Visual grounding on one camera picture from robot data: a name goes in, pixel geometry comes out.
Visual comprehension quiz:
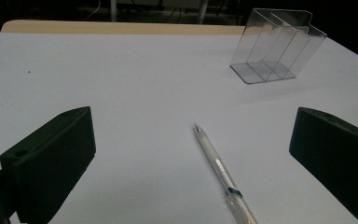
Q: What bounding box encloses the metal stand leg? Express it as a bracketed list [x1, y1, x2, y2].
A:
[197, 0, 210, 25]
[109, 0, 118, 22]

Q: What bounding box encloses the white cable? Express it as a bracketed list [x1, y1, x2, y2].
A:
[83, 0, 103, 21]

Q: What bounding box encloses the translucent white pen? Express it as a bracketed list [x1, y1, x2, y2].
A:
[192, 122, 259, 224]

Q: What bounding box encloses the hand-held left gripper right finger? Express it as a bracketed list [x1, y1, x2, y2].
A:
[288, 106, 358, 224]

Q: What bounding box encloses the clear acrylic pen holder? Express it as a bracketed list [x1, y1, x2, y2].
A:
[228, 7, 328, 85]

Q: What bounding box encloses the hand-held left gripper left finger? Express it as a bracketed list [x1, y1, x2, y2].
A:
[0, 105, 97, 224]

